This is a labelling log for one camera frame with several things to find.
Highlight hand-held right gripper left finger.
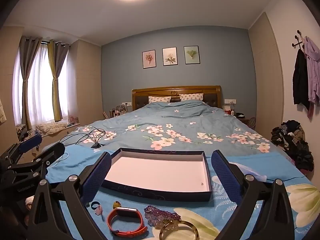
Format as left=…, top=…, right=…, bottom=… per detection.
left=26, top=151, right=112, bottom=240

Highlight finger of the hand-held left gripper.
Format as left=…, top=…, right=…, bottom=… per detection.
left=0, top=134, right=42, bottom=170
left=7, top=142, right=66, bottom=178

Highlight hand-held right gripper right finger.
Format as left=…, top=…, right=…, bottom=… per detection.
left=211, top=150, right=295, bottom=240

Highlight black ring with pink charm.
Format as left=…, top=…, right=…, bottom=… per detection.
left=90, top=201, right=104, bottom=216

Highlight orange smartwatch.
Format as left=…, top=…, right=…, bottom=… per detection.
left=107, top=207, right=148, bottom=237

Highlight dark blue shallow box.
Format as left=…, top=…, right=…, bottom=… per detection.
left=101, top=148, right=213, bottom=202

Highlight clear crystal bracelet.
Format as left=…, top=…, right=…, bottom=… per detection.
left=146, top=214, right=180, bottom=230

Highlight purple bead bracelet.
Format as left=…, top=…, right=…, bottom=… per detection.
left=144, top=205, right=181, bottom=220

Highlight amber bangle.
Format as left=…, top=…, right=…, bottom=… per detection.
left=159, top=220, right=200, bottom=240

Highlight white earphones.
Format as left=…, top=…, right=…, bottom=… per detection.
left=49, top=151, right=69, bottom=168

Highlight bright blue flower blanket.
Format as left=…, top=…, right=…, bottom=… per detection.
left=42, top=145, right=320, bottom=240

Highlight crumpled blanket bundle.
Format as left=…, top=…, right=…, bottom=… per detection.
left=36, top=122, right=68, bottom=135

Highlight white sheer curtain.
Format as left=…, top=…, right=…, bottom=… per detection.
left=14, top=42, right=69, bottom=126

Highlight grey curtain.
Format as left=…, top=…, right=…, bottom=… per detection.
left=47, top=39, right=70, bottom=122
left=19, top=36, right=43, bottom=130

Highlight blue floral duvet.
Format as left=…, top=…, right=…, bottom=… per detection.
left=42, top=99, right=288, bottom=160

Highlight bedside clutter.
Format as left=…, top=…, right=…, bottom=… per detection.
left=109, top=104, right=130, bottom=118

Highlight pile of dark clothes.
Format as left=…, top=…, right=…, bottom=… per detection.
left=271, top=120, right=314, bottom=172

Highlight spotted white pillow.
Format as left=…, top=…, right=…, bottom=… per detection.
left=148, top=96, right=172, bottom=103
left=179, top=94, right=204, bottom=102

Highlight wooden bed headboard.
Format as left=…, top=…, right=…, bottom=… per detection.
left=132, top=85, right=222, bottom=111

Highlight black jacket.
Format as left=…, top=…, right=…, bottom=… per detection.
left=292, top=49, right=310, bottom=110

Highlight framed green leaf picture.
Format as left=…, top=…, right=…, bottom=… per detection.
left=184, top=46, right=201, bottom=65

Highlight framed pink flower picture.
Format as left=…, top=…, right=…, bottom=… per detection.
left=142, top=50, right=157, bottom=69

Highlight framed white flower picture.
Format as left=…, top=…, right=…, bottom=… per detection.
left=162, top=47, right=178, bottom=66

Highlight purple jacket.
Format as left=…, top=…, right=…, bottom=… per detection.
left=302, top=36, right=320, bottom=119

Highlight black cables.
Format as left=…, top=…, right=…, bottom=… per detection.
left=59, top=128, right=107, bottom=148

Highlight black wall coat rack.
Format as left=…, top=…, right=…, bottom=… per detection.
left=291, top=30, right=307, bottom=50

